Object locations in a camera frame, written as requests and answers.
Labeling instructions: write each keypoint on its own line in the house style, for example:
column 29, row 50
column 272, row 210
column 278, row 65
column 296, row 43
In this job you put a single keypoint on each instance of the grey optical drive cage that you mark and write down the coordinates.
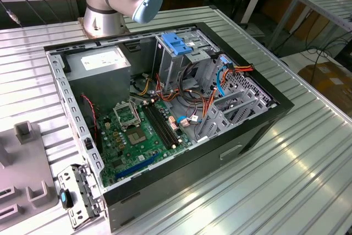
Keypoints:
column 167, row 67

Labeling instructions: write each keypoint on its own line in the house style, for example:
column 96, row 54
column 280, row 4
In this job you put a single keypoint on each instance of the black open PC case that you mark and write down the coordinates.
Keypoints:
column 192, row 169

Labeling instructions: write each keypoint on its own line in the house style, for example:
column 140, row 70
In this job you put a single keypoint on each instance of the black case rim clip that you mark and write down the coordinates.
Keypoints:
column 87, row 142

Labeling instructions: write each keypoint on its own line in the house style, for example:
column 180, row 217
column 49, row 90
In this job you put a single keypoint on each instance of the black RAM slot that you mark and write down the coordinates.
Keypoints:
column 169, row 125
column 155, row 125
column 164, row 125
column 160, row 125

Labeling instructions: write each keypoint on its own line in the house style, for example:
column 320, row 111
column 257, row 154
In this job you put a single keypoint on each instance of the metal slat side table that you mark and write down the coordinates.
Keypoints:
column 324, row 4

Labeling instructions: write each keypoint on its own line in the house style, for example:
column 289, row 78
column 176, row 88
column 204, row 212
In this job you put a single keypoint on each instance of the green motherboard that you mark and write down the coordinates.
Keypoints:
column 129, row 160

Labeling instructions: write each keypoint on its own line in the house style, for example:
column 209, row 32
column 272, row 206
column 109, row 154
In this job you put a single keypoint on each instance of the brown cardboard box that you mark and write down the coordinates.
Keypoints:
column 330, row 81

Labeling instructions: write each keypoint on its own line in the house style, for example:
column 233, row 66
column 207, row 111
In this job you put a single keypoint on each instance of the blue expansion slot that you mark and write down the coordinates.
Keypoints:
column 137, row 166

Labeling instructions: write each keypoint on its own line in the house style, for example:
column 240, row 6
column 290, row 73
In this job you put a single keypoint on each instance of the grey metal disk bay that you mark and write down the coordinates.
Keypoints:
column 217, row 114

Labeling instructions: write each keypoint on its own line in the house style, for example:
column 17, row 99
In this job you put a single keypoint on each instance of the black blue bracket latch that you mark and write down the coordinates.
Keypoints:
column 64, row 197

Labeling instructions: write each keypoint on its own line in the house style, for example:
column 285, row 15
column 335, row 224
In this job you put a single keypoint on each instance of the metal expansion bracket plate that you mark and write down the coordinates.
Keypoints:
column 64, row 177

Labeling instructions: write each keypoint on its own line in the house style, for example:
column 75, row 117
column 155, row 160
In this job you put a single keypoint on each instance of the grey power supply unit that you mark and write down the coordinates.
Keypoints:
column 101, row 86

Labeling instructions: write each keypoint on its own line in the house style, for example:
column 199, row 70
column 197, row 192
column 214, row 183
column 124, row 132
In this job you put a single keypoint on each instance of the blue plastic drive latch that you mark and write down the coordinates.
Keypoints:
column 173, row 43

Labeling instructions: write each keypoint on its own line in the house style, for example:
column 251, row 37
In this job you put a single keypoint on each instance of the CPU socket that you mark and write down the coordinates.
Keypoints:
column 136, row 136

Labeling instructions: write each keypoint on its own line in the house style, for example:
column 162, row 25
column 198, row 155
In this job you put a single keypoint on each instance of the grey parts rack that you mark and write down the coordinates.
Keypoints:
column 24, row 163

